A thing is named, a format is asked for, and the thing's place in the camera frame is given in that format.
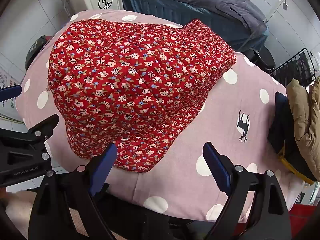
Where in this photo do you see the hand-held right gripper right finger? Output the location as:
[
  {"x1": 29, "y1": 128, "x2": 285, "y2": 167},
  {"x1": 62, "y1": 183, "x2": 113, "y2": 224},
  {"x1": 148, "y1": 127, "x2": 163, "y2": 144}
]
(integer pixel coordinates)
[{"x1": 202, "y1": 141, "x2": 293, "y2": 240}]

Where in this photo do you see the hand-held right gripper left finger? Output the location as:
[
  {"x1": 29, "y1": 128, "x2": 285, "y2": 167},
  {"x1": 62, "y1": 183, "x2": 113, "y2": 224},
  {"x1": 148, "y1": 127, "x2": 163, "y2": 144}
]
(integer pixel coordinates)
[{"x1": 27, "y1": 142, "x2": 118, "y2": 240}]

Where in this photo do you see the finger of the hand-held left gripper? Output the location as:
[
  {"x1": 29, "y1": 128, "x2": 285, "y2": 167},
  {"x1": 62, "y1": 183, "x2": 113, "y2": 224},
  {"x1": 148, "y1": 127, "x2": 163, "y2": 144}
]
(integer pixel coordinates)
[
  {"x1": 0, "y1": 85, "x2": 23, "y2": 102},
  {"x1": 0, "y1": 114, "x2": 60, "y2": 145}
]

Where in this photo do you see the red floral quilted jacket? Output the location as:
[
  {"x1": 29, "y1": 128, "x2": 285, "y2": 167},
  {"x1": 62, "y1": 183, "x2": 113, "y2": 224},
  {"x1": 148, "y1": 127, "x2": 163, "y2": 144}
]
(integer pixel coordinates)
[{"x1": 47, "y1": 19, "x2": 237, "y2": 173}]

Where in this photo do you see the person's left forearm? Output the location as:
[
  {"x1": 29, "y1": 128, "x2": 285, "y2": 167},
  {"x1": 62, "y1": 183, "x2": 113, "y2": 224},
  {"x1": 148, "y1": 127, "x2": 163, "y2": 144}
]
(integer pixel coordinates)
[{"x1": 5, "y1": 190, "x2": 38, "y2": 230}]

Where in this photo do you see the dark round object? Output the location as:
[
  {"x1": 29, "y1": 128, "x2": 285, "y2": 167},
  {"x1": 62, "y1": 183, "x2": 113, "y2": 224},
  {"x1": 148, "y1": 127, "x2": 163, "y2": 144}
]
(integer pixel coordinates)
[{"x1": 25, "y1": 35, "x2": 52, "y2": 70}]

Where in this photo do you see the navy garment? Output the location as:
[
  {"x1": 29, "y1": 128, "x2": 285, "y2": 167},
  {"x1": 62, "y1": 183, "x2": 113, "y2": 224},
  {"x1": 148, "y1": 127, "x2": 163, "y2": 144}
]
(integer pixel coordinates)
[{"x1": 267, "y1": 91, "x2": 313, "y2": 180}]

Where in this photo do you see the pink polka-dot blanket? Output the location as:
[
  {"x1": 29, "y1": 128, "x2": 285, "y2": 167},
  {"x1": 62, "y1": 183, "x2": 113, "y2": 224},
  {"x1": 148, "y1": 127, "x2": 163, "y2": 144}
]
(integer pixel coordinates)
[{"x1": 15, "y1": 9, "x2": 304, "y2": 224}]

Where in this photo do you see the red container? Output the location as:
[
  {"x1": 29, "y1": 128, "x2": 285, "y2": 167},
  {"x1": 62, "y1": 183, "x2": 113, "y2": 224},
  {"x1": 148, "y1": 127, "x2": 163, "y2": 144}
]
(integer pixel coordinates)
[{"x1": 287, "y1": 202, "x2": 320, "y2": 238}]

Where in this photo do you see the tan puffer jacket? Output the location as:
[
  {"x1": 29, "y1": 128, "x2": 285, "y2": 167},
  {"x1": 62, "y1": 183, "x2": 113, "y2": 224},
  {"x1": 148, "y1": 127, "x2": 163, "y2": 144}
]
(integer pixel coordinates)
[{"x1": 286, "y1": 76, "x2": 320, "y2": 182}]

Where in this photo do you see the black stool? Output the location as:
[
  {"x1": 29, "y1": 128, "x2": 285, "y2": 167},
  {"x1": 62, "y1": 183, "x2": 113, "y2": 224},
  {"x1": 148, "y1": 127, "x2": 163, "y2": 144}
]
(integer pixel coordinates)
[{"x1": 246, "y1": 46, "x2": 275, "y2": 70}]

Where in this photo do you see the blue padded bed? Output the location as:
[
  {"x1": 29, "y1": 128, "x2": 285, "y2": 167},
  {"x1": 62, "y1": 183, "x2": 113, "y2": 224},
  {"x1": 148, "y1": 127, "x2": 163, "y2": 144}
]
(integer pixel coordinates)
[{"x1": 120, "y1": 0, "x2": 270, "y2": 55}]

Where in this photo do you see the printed wall poster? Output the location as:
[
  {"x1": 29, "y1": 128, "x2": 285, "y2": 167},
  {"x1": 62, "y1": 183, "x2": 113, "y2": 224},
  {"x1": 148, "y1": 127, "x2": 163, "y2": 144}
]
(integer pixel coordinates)
[{"x1": 0, "y1": 65, "x2": 21, "y2": 115}]

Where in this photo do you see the yellow strap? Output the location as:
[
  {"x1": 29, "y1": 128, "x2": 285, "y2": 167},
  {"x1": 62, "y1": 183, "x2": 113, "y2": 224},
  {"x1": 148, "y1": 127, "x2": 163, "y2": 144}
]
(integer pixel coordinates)
[{"x1": 279, "y1": 147, "x2": 317, "y2": 183}]

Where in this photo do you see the black wire rack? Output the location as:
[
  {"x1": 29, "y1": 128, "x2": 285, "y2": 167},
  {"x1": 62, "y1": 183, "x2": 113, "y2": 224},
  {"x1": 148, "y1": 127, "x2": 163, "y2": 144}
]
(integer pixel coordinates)
[{"x1": 269, "y1": 48, "x2": 320, "y2": 83}]

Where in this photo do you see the white wall hook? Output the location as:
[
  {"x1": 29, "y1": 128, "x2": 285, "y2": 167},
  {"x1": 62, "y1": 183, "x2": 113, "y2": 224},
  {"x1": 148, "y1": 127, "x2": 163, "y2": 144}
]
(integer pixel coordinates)
[{"x1": 265, "y1": 0, "x2": 288, "y2": 23}]

